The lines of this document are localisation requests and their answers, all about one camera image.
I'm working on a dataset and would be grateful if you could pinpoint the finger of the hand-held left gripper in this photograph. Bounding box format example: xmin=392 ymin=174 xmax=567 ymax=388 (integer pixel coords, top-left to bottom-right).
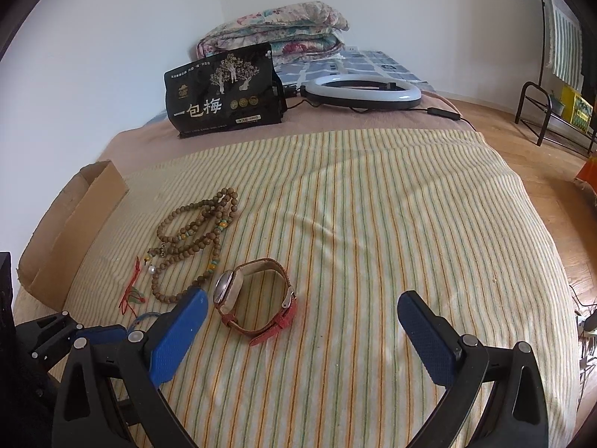
xmin=29 ymin=312 xmax=129 ymax=370

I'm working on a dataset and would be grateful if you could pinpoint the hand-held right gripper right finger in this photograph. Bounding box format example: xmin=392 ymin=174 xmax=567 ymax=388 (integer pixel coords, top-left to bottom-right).
xmin=396 ymin=290 xmax=550 ymax=448

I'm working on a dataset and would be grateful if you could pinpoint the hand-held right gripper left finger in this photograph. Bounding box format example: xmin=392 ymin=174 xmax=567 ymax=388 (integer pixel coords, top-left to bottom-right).
xmin=52 ymin=286 xmax=209 ymax=448

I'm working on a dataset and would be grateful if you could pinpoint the blue cord bracelet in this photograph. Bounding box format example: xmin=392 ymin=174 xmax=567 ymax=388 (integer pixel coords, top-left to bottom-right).
xmin=126 ymin=311 xmax=162 ymax=333

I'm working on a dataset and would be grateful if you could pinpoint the red string bracelet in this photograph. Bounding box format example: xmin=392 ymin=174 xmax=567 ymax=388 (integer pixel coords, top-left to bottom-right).
xmin=119 ymin=253 xmax=158 ymax=314

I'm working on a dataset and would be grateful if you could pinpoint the wristwatch with red strap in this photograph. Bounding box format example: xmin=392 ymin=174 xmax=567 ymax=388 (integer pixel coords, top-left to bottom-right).
xmin=212 ymin=258 xmax=299 ymax=347

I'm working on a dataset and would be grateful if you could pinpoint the cardboard box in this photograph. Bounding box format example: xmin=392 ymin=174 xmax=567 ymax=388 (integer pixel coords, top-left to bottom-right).
xmin=18 ymin=160 xmax=130 ymax=311

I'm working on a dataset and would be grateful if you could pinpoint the wooden bead necklace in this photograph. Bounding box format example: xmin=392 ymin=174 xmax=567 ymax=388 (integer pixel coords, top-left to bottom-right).
xmin=150 ymin=187 xmax=241 ymax=306

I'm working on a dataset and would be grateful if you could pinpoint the striped yellow towel blanket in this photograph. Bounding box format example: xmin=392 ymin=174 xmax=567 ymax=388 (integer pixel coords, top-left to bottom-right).
xmin=47 ymin=130 xmax=583 ymax=448

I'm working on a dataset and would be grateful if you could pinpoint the pink blanket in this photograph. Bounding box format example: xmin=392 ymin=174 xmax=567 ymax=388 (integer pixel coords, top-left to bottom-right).
xmin=14 ymin=88 xmax=483 ymax=318

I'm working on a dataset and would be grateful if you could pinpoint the orange cloth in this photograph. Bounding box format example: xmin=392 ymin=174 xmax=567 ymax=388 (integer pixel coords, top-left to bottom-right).
xmin=573 ymin=153 xmax=597 ymax=192

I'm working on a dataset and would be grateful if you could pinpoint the black snack bag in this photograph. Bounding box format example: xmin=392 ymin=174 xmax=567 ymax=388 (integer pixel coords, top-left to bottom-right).
xmin=164 ymin=42 xmax=283 ymax=140

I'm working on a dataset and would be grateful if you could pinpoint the black metal rack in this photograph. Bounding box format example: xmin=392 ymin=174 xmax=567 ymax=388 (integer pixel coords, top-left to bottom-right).
xmin=515 ymin=0 xmax=597 ymax=156

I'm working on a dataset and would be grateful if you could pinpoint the yellow green box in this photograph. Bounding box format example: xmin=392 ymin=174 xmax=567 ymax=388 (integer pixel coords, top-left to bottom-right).
xmin=559 ymin=83 xmax=596 ymax=132

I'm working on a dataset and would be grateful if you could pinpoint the blue checked bed sheet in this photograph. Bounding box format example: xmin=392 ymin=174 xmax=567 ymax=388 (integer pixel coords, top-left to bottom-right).
xmin=275 ymin=49 xmax=434 ymax=91

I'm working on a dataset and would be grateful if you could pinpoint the folded floral quilt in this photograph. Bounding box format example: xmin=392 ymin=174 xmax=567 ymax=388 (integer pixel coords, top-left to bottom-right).
xmin=196 ymin=1 xmax=350 ymax=64

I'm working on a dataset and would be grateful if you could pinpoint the hanging green striped towel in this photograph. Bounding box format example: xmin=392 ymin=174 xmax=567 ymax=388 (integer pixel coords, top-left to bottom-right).
xmin=545 ymin=0 xmax=585 ymax=93

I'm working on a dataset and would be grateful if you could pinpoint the black ring light cable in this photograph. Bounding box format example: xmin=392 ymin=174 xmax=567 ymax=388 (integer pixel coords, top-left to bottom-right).
xmin=347 ymin=103 xmax=479 ymax=132

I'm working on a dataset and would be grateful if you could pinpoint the white ring light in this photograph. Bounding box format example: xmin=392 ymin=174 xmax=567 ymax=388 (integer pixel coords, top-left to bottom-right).
xmin=298 ymin=76 xmax=423 ymax=108

